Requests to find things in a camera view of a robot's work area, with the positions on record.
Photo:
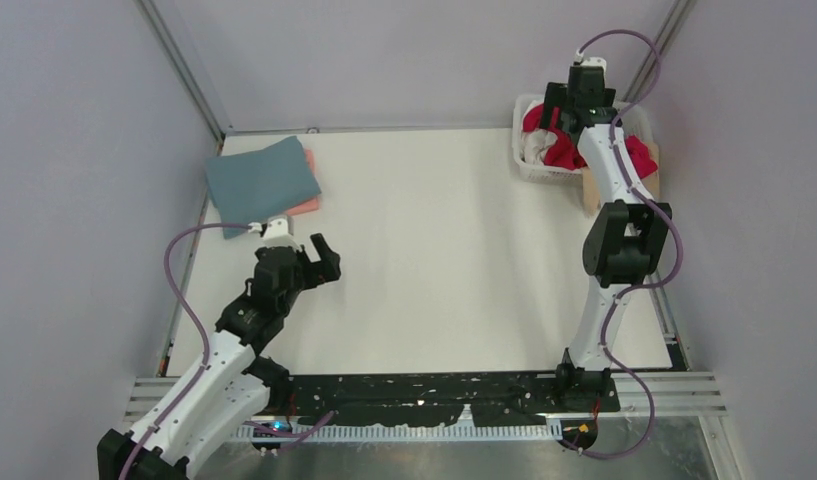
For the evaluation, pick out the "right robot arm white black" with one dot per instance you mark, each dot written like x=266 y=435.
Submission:
x=626 y=240

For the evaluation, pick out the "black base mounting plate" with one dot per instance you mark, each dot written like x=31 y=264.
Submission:
x=513 y=398

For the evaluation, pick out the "folded blue-grey t shirt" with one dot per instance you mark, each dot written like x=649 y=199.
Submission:
x=257 y=185

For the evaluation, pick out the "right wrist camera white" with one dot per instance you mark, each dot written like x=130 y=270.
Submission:
x=596 y=62

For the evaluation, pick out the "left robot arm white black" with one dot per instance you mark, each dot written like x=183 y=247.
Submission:
x=231 y=381

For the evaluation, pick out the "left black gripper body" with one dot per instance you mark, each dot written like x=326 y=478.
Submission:
x=307 y=266

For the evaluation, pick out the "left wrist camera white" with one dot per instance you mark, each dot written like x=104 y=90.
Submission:
x=276 y=227

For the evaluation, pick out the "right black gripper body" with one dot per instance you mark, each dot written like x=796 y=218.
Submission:
x=555 y=108

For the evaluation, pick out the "aluminium frame rail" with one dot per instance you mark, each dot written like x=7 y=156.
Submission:
x=675 y=394

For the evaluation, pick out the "beige t shirt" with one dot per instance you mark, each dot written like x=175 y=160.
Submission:
x=590 y=194

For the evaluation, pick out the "white plastic laundry basket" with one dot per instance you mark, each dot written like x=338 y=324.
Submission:
x=635 y=122

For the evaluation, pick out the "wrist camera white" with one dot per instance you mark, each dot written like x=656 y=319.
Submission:
x=276 y=227
x=596 y=62

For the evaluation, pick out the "white t shirt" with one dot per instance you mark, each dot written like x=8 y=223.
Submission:
x=535 y=145

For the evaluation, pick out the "red t shirt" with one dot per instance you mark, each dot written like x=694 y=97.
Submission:
x=565 y=155

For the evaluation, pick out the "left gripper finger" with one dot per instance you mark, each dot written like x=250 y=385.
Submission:
x=303 y=268
x=327 y=268

